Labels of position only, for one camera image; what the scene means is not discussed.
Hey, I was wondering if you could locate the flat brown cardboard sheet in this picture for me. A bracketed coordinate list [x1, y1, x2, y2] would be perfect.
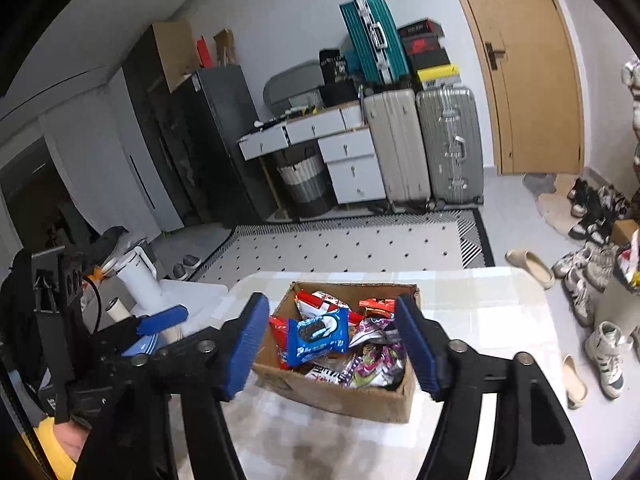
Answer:
[151, 20, 201, 93]

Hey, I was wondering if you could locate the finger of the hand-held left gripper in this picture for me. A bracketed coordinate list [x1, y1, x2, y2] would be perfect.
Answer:
[95, 304, 190, 357]

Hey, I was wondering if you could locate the tall black cabinet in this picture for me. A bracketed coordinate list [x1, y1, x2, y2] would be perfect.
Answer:
[122, 22, 201, 228]

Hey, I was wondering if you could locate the black cable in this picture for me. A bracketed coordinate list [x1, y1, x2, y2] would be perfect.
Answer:
[81, 274, 104, 336]

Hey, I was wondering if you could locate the grey oval basin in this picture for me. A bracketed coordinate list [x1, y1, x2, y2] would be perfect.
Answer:
[263, 60, 326, 112]

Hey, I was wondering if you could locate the grey white laundry basket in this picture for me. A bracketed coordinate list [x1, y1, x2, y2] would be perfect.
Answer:
[274, 150, 336, 218]

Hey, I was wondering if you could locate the black shoe box red trim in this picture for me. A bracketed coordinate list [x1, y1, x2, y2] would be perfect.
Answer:
[397, 19, 444, 41]

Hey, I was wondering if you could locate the beige slipper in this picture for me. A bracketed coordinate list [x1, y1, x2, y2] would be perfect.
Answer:
[504, 249, 556, 291]
[561, 354, 591, 409]

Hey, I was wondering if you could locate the blue plastic bowl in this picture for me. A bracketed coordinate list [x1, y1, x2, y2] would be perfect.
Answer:
[120, 332, 162, 359]

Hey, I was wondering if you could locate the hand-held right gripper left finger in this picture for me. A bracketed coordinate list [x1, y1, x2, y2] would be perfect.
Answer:
[74, 291, 272, 480]

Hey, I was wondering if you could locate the teal suitcase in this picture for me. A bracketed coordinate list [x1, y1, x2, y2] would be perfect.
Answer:
[339, 0, 412, 86]

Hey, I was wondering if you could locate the dark cloth bundle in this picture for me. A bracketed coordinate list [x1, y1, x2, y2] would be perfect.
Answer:
[0, 249, 51, 393]

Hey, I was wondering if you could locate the white wardrobe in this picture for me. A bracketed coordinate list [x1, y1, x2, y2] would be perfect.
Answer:
[105, 67, 188, 236]

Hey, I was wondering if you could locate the plain black shoe box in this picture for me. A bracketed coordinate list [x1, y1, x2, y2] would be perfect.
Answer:
[409, 49, 449, 72]

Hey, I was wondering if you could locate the pile of dark sneakers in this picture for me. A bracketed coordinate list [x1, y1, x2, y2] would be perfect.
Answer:
[567, 177, 632, 241]

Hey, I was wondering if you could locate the black bag white print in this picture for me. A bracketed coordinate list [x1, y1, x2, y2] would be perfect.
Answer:
[319, 47, 354, 86]

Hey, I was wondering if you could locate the plain black bag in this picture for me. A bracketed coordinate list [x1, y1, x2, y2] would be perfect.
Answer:
[319, 82, 362, 109]

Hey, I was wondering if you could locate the white curtain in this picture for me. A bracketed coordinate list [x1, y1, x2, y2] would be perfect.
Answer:
[37, 90, 126, 233]

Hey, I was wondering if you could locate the wooden door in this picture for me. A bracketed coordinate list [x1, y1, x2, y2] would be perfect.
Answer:
[442, 0, 586, 176]

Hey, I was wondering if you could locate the red narrow box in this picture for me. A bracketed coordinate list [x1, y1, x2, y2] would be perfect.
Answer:
[197, 36, 216, 69]

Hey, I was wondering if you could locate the small brown cardboard piece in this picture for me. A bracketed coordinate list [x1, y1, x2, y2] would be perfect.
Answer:
[214, 29, 237, 67]

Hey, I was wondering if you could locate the white electric kettle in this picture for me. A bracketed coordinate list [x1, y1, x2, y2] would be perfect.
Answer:
[115, 246, 167, 318]

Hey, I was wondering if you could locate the dark door handle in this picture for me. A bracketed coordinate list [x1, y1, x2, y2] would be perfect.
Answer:
[485, 42, 507, 71]

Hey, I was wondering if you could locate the black shoe box red logo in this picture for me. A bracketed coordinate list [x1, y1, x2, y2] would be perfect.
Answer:
[402, 35, 447, 57]

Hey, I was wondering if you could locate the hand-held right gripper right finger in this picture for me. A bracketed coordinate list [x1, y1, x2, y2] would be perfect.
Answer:
[394, 295, 594, 480]

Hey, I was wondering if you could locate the beige suitcase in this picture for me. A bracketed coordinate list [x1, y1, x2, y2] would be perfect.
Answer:
[362, 87, 433, 213]

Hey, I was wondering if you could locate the grey doormat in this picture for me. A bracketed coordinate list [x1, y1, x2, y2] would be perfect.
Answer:
[522, 172, 558, 197]

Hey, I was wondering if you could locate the white paper cup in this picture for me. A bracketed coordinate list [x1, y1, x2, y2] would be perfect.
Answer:
[105, 297, 133, 324]

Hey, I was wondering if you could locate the white desk with drawers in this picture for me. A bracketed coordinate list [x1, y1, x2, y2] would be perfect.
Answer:
[237, 102, 388, 218]

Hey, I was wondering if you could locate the colourful purple candy bag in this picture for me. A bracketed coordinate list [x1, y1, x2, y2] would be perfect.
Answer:
[345, 345, 407, 390]

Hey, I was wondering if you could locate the dark grey refrigerator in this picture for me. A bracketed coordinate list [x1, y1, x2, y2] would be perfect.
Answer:
[172, 66, 278, 228]

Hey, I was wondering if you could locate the brown cardboard box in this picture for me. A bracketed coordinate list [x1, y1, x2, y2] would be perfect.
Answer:
[251, 281, 422, 425]

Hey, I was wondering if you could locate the cluster of white grey sneakers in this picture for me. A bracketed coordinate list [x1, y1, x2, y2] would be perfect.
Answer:
[551, 241, 623, 328]

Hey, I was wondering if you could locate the person's left hand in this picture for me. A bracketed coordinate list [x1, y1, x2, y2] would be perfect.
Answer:
[54, 422, 90, 463]

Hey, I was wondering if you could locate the beige round rug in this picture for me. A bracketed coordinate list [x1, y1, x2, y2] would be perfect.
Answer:
[536, 174, 606, 237]

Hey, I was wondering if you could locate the yellow shoe box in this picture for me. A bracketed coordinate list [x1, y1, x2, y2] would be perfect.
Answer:
[414, 63, 462, 93]

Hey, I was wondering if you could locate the white red snack bag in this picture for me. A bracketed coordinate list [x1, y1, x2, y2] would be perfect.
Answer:
[294, 290, 365, 328]

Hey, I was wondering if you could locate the blue cookie packet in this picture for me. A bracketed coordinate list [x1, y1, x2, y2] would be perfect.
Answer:
[286, 308, 350, 367]

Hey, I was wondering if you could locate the white green high-top sneaker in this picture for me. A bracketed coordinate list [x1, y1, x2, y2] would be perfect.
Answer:
[584, 321, 633, 401]

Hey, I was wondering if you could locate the silver suitcase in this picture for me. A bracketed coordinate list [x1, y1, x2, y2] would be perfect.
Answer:
[416, 86, 486, 206]

